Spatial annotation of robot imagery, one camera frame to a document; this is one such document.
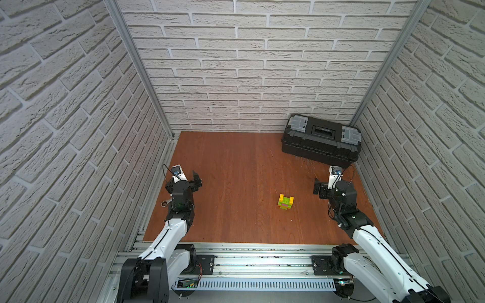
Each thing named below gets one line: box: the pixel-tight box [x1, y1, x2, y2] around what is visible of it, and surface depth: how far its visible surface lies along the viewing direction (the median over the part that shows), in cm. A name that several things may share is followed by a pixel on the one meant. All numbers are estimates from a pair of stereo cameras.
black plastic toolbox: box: [281, 114, 362, 165], surface depth 100 cm
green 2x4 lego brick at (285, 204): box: [277, 196, 293, 211], surface depth 87 cm
